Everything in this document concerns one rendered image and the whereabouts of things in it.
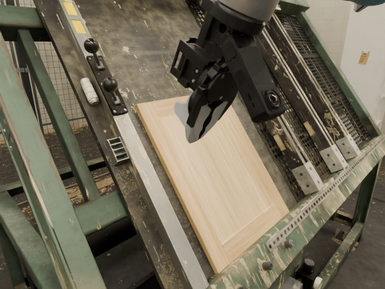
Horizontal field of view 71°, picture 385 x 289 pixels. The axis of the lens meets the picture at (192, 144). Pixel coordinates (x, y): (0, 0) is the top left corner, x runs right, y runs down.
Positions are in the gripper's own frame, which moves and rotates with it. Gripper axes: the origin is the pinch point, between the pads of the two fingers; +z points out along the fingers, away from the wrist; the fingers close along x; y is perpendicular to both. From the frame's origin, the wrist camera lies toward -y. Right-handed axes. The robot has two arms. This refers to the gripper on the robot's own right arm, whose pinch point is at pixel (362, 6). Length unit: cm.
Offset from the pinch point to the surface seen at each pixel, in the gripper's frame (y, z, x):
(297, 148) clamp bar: 25, 46, -47
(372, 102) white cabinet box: 174, 19, -349
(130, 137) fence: 20, 53, 28
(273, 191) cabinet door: 11, 60, -31
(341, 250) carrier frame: 13, 108, -143
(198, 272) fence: -12, 71, 10
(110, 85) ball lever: 20, 39, 38
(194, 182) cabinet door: 12, 60, 6
